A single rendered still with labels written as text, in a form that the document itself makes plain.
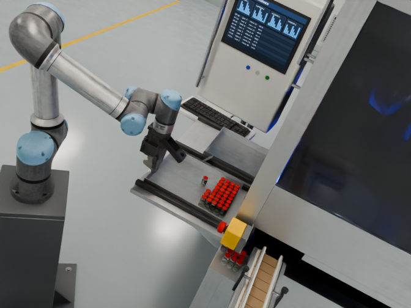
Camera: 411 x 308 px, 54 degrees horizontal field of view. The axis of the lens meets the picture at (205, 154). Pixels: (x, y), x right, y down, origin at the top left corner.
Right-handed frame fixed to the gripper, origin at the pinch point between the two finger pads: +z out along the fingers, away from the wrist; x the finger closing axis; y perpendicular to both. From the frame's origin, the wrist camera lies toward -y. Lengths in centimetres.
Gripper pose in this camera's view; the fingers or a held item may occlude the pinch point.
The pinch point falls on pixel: (155, 172)
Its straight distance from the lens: 160.7
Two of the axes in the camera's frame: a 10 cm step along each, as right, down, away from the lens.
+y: -8.8, -4.5, 1.4
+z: -3.0, 7.6, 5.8
